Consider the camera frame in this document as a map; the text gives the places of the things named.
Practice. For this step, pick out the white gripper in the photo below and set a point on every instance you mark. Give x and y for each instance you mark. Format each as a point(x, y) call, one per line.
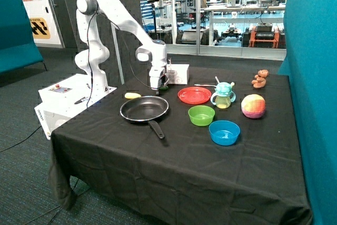
point(158, 78)

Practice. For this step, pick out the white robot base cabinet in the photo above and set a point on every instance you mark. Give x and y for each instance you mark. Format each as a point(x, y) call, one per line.
point(66, 99)

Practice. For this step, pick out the black frying pan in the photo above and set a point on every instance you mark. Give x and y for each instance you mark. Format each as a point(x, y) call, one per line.
point(146, 109)

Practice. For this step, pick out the white cardboard box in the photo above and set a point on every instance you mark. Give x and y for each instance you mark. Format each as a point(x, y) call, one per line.
point(178, 73)

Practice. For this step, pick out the red plastic plate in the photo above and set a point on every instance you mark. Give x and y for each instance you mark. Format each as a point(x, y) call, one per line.
point(194, 95)

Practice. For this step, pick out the white plastic spoon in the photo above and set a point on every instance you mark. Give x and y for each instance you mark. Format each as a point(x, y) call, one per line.
point(205, 85)

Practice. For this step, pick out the green plastic bowl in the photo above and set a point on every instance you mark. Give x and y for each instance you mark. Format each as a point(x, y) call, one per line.
point(201, 115)

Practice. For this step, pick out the teal yellow sippy cup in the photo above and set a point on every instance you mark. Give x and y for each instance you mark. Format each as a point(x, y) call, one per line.
point(223, 95)

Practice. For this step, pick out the blue plastic bowl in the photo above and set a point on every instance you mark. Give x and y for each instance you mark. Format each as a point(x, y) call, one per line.
point(224, 132)

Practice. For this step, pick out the black tablecloth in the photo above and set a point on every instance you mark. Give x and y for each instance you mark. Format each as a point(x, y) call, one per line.
point(187, 178)

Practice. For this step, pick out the black tripod stand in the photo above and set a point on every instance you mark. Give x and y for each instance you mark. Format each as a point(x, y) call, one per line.
point(152, 3)

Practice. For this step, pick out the multicolour soft ball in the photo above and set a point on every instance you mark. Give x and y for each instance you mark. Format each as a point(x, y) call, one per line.
point(253, 106)

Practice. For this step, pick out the brown teddy bear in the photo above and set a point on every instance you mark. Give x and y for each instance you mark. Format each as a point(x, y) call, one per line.
point(260, 79)

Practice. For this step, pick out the orange black wheeled robot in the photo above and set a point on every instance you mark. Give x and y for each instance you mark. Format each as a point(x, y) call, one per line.
point(264, 35)

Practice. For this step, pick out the yellow black warning sign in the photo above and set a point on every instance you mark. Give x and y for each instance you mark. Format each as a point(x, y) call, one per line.
point(40, 28)

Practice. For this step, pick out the teal sofa bench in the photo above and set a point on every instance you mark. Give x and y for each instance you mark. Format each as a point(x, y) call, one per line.
point(18, 48)

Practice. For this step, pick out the teal partition panel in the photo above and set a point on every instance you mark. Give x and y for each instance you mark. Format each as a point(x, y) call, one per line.
point(310, 64)

